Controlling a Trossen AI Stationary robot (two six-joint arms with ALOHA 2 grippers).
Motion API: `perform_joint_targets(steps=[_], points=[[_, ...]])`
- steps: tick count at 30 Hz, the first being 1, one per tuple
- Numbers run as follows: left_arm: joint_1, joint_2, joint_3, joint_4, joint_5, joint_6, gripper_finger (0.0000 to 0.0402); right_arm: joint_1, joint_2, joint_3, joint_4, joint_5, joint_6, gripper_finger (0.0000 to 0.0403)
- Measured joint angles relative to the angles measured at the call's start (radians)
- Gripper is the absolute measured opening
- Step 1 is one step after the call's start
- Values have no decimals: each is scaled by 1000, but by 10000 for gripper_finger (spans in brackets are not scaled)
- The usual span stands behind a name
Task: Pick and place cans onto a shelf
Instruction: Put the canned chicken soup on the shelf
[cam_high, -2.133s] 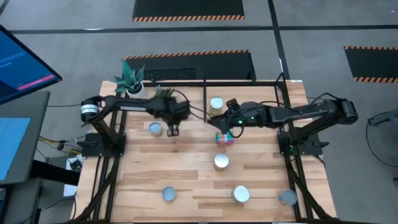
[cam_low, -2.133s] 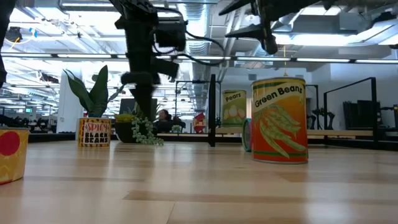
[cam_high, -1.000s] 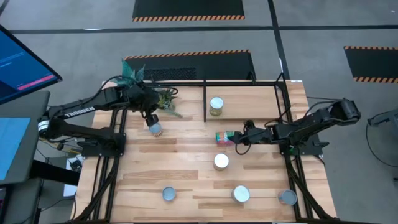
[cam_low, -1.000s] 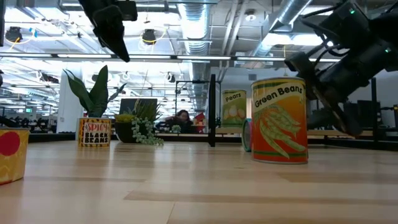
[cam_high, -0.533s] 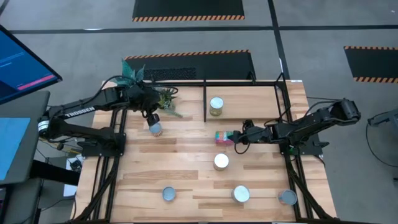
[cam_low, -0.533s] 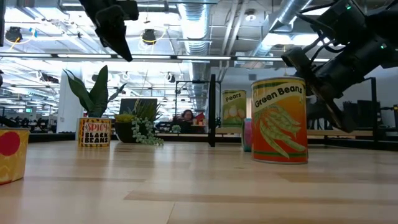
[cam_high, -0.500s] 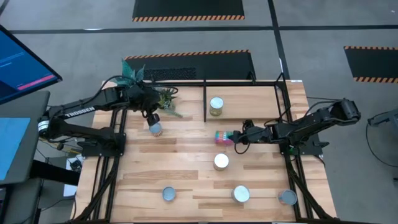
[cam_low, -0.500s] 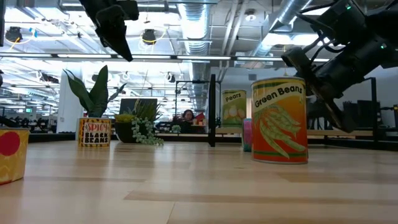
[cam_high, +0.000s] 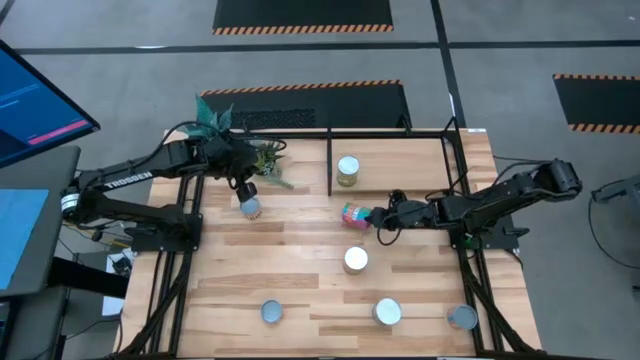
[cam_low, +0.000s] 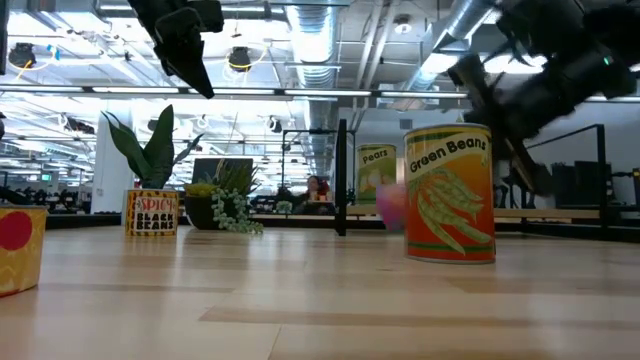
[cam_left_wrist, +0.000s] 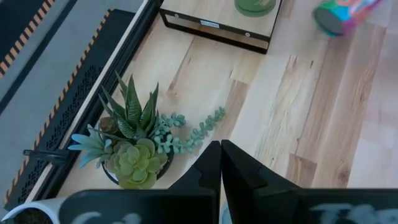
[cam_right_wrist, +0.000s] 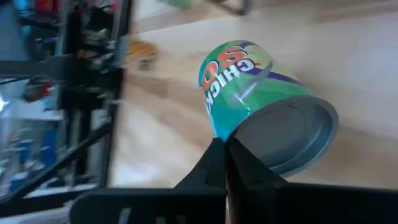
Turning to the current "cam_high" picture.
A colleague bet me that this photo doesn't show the pink soup tin can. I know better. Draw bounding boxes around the pink soup tin can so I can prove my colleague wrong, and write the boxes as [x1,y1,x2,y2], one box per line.
[341,202,374,231]

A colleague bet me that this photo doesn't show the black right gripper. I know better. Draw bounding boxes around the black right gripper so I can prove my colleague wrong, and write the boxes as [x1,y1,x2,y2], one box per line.
[369,199,439,231]

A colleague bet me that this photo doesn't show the snake plant in white pot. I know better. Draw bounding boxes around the snake plant in white pot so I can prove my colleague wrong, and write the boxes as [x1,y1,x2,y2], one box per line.
[175,94,236,144]

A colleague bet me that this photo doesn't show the light blue flat sheet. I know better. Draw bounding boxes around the light blue flat sheet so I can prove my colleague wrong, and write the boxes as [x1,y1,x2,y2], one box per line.
[0,188,50,291]

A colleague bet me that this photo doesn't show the black desk foot bar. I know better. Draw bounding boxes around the black desk foot bar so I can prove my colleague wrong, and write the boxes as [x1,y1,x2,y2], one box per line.
[47,257,131,300]

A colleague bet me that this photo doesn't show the large black computer monitor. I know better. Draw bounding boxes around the large black computer monitor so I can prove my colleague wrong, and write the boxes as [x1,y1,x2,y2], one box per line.
[0,39,101,169]

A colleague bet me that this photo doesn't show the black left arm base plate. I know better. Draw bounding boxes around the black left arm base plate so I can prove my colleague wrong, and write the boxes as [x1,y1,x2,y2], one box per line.
[130,212,204,254]

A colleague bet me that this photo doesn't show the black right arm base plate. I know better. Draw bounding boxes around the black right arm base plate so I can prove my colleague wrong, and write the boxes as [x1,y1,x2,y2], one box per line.
[446,209,531,251]

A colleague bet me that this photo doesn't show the grey side desk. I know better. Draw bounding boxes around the grey side desk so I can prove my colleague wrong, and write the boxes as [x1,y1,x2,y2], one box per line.
[0,145,82,300]

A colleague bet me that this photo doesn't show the black aluminium table frame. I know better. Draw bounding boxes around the black aluminium table frame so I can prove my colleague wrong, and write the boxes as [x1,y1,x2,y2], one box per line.
[112,115,547,360]

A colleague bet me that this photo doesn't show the white paper sheet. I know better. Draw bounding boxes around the white paper sheet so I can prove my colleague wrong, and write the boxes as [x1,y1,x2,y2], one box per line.
[102,294,126,317]

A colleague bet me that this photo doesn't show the black hazard-striped floor mat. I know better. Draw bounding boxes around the black hazard-striped floor mat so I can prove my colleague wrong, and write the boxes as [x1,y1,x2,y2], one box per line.
[199,78,412,130]
[552,73,640,135]
[212,0,395,36]

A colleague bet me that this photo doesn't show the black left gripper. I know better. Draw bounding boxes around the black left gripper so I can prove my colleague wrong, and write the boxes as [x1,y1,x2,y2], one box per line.
[208,135,260,203]

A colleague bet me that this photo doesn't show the yellow and black floor cables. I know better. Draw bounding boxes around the yellow and black floor cables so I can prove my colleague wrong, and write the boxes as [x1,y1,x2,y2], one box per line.
[59,217,134,251]

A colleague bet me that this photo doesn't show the grey chair base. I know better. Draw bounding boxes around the grey chair base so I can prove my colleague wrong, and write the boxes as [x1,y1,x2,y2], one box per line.
[591,173,640,204]

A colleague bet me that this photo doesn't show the black floor cable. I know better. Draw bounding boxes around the black floor cable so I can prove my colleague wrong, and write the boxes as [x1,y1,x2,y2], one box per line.
[587,189,640,271]

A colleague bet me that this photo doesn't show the succulent plant in dark pot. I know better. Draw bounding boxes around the succulent plant in dark pot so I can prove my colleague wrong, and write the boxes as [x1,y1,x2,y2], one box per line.
[249,139,296,191]

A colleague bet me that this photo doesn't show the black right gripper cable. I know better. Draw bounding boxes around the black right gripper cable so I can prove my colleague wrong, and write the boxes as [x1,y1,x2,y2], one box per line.
[374,219,402,247]

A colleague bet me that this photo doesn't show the black power adapter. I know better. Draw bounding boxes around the black power adapter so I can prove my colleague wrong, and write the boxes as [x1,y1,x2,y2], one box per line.
[112,254,134,277]

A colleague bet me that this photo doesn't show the orange green beans tin can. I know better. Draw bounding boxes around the orange green beans tin can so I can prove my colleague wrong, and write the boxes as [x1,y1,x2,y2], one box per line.
[342,245,370,276]

